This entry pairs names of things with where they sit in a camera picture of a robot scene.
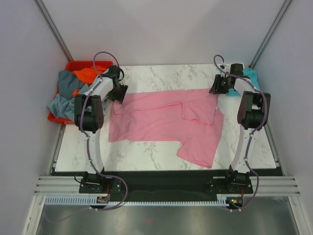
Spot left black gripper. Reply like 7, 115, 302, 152
107, 83, 128, 104

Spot pink t shirt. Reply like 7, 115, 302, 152
109, 89, 224, 168

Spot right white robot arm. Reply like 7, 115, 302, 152
208, 62, 270, 194

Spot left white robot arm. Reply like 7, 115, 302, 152
74, 65, 128, 193

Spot mint green t shirt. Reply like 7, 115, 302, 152
91, 74, 102, 87

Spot orange t shirt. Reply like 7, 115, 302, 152
72, 66, 108, 97

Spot folded teal t shirt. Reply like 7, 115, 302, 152
227, 68, 260, 96

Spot grey blue t shirt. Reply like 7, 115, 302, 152
47, 70, 89, 121

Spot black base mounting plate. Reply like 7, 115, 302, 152
53, 168, 283, 201

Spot right frame post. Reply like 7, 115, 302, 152
248, 0, 293, 69

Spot frame post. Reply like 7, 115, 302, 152
34, 0, 73, 61
248, 0, 293, 69

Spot left frame post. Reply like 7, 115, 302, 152
34, 0, 73, 61

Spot aluminium extrusion rail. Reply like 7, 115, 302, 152
35, 176, 300, 196

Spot white slotted cable duct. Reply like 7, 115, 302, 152
45, 195, 244, 206

